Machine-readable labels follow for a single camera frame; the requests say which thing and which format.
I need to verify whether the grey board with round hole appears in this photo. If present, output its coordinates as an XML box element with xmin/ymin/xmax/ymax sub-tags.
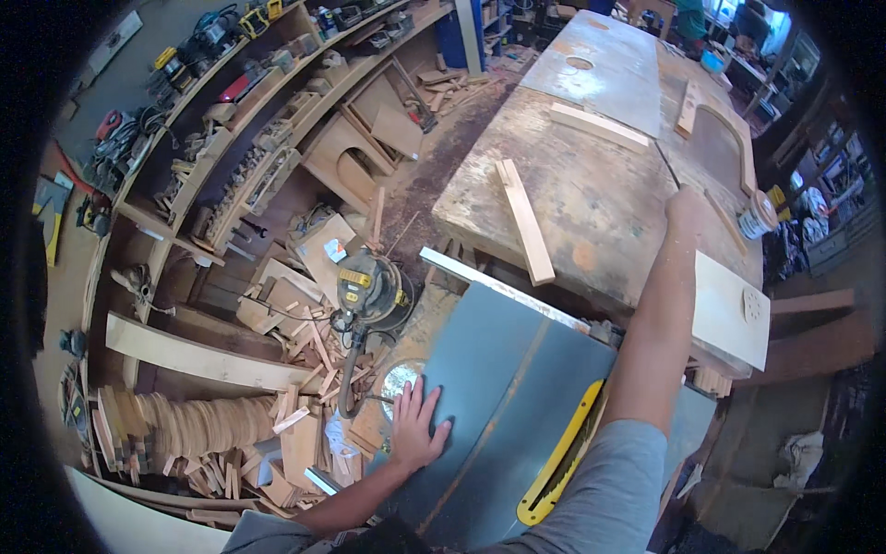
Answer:
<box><xmin>519</xmin><ymin>10</ymin><xmax>663</xmax><ymax>138</ymax></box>

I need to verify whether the short pale wooden plank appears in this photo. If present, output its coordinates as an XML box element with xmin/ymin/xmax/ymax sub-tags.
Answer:
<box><xmin>550</xmin><ymin>102</ymin><xmax>652</xmax><ymax>154</ymax></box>

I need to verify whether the arched wooden frame piece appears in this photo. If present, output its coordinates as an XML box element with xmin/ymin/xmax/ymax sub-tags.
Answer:
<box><xmin>691</xmin><ymin>104</ymin><xmax>757</xmax><ymax>197</ymax></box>

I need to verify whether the blue barrel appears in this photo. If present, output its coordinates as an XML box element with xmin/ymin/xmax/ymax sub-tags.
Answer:
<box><xmin>435</xmin><ymin>0</ymin><xmax>487</xmax><ymax>72</ymax></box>

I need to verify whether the white saw fence rail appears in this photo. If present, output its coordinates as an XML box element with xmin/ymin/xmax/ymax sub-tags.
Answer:
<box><xmin>419</xmin><ymin>247</ymin><xmax>591</xmax><ymax>335</ymax></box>

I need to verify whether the worn wooden workbench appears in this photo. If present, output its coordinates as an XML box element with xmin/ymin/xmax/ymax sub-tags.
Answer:
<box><xmin>432</xmin><ymin>10</ymin><xmax>765</xmax><ymax>378</ymax></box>

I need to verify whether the heap of wood scraps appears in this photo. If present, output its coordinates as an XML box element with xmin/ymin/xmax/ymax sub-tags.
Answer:
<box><xmin>162</xmin><ymin>208</ymin><xmax>392</xmax><ymax>517</ymax></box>

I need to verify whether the cluttered dark shelf rack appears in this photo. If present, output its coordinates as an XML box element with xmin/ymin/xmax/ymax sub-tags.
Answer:
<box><xmin>761</xmin><ymin>90</ymin><xmax>874</xmax><ymax>278</ymax></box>

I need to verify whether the large white board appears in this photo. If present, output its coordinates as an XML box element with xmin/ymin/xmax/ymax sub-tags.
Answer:
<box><xmin>64</xmin><ymin>465</ymin><xmax>233</xmax><ymax>554</ymax></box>

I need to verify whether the long curved wooden board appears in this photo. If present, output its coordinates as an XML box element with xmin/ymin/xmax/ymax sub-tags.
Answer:
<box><xmin>105</xmin><ymin>312</ymin><xmax>314</xmax><ymax>393</ymax></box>

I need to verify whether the white paint can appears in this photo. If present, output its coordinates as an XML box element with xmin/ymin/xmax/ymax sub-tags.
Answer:
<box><xmin>736</xmin><ymin>190</ymin><xmax>780</xmax><ymax>241</ymax></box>

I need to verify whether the grey vacuum hose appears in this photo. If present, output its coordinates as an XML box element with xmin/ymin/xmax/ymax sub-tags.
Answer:
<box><xmin>336</xmin><ymin>324</ymin><xmax>397</xmax><ymax>421</ymax></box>

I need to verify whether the thin wooden stick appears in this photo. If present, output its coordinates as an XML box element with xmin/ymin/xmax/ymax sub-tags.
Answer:
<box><xmin>705</xmin><ymin>189</ymin><xmax>749</xmax><ymax>256</ymax></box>

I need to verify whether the small wooden strip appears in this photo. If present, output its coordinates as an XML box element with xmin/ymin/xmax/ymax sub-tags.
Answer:
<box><xmin>675</xmin><ymin>78</ymin><xmax>701</xmax><ymax>137</ymax></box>

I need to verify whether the yellow black mitre saw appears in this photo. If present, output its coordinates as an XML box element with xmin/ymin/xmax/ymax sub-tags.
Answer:
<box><xmin>30</xmin><ymin>171</ymin><xmax>76</xmax><ymax>269</ymax></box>

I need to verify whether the arched wooden cabinet panel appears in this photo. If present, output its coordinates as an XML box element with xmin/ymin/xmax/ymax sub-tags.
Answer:
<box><xmin>302</xmin><ymin>113</ymin><xmax>397</xmax><ymax>212</ymax></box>

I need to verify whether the person's body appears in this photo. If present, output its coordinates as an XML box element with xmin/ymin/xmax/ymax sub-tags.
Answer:
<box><xmin>221</xmin><ymin>418</ymin><xmax>670</xmax><ymax>554</ymax></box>

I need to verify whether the stack of round wooden discs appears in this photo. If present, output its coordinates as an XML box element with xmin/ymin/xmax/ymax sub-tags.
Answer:
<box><xmin>92</xmin><ymin>385</ymin><xmax>279</xmax><ymax>479</ymax></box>

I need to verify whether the yellow saw throat plate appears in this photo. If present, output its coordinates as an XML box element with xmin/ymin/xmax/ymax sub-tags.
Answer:
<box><xmin>516</xmin><ymin>379</ymin><xmax>606</xmax><ymax>527</ymax></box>

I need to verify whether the person's left hand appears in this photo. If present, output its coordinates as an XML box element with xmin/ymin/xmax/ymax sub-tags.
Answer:
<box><xmin>389</xmin><ymin>376</ymin><xmax>454</xmax><ymax>476</ymax></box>

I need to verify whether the white crumpled cloth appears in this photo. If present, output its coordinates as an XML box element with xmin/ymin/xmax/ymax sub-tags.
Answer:
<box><xmin>774</xmin><ymin>431</ymin><xmax>826</xmax><ymax>491</ymax></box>

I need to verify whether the wooden shelf with tools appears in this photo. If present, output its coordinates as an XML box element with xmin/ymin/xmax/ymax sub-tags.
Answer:
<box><xmin>83</xmin><ymin>0</ymin><xmax>458</xmax><ymax>267</ymax></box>

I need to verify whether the long light wooden plank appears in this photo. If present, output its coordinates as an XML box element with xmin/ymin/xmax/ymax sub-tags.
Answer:
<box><xmin>496</xmin><ymin>158</ymin><xmax>557</xmax><ymax>287</ymax></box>

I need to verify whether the plywood panel with holes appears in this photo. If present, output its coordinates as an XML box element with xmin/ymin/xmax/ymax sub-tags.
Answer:
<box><xmin>691</xmin><ymin>250</ymin><xmax>772</xmax><ymax>373</ymax></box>

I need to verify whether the grey table saw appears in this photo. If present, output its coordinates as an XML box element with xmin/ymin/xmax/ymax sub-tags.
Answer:
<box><xmin>360</xmin><ymin>280</ymin><xmax>718</xmax><ymax>551</ymax></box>

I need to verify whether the person's right hand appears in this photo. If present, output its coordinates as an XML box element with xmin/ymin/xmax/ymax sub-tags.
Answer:
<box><xmin>663</xmin><ymin>184</ymin><xmax>708</xmax><ymax>241</ymax></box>

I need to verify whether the black yellow shop vacuum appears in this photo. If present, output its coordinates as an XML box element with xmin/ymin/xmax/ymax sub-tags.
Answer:
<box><xmin>331</xmin><ymin>249</ymin><xmax>416</xmax><ymax>335</ymax></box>

